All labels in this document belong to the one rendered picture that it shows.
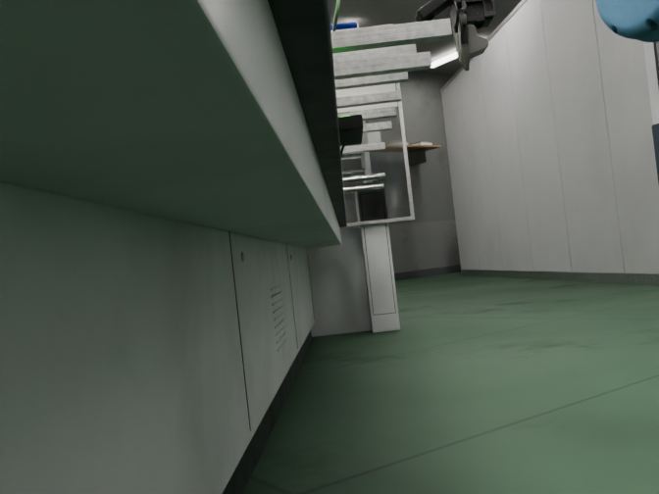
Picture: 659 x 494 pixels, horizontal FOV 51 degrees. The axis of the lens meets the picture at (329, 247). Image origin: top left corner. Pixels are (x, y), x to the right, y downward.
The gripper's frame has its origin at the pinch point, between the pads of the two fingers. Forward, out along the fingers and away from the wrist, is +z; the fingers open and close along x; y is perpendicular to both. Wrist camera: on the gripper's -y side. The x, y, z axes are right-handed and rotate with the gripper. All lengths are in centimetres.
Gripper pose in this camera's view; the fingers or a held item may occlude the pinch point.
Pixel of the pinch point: (463, 65)
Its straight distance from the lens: 156.3
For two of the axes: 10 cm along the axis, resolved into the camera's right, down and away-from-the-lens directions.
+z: 1.1, 9.9, -0.2
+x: 0.3, 0.1, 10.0
